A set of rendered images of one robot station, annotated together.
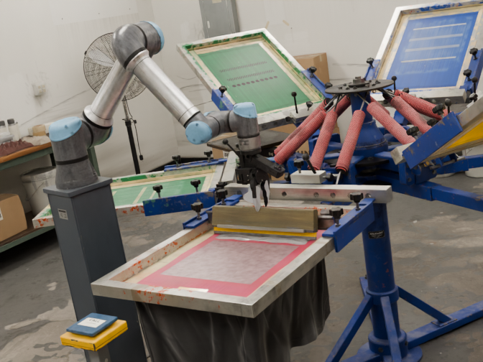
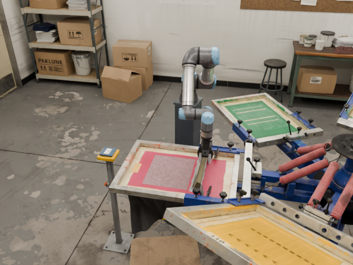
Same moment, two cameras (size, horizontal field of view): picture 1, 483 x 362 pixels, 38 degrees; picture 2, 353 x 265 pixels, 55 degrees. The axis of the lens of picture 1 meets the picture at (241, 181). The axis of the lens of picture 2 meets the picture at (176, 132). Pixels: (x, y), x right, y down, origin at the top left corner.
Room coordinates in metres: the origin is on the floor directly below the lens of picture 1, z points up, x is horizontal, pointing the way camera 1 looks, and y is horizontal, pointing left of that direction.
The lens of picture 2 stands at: (1.39, -1.67, 2.39)
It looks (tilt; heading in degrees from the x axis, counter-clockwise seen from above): 31 degrees down; 67
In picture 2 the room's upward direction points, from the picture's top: straight up
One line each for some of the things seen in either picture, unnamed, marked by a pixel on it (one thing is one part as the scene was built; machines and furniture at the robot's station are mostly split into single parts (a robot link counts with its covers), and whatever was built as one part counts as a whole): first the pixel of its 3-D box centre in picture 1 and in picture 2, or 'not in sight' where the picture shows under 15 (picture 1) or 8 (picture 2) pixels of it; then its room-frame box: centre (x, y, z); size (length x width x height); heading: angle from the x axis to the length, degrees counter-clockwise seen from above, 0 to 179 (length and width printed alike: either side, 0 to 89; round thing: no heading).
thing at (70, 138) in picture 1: (68, 138); (189, 80); (2.46, 0.58, 1.37); 0.13 x 0.12 x 0.14; 154
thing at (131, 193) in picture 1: (164, 170); (269, 115); (3.08, 0.33, 1.05); 1.08 x 0.61 x 0.23; 85
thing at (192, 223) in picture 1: (213, 218); (218, 151); (2.49, 0.13, 0.98); 0.30 x 0.05 x 0.07; 145
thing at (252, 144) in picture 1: (249, 143); (206, 132); (2.28, -0.05, 1.28); 0.08 x 0.08 x 0.05
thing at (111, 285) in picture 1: (240, 248); (179, 170); (2.13, 0.04, 0.97); 0.79 x 0.58 x 0.04; 145
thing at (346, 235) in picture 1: (349, 225); (209, 202); (2.17, -0.33, 0.98); 0.30 x 0.05 x 0.07; 145
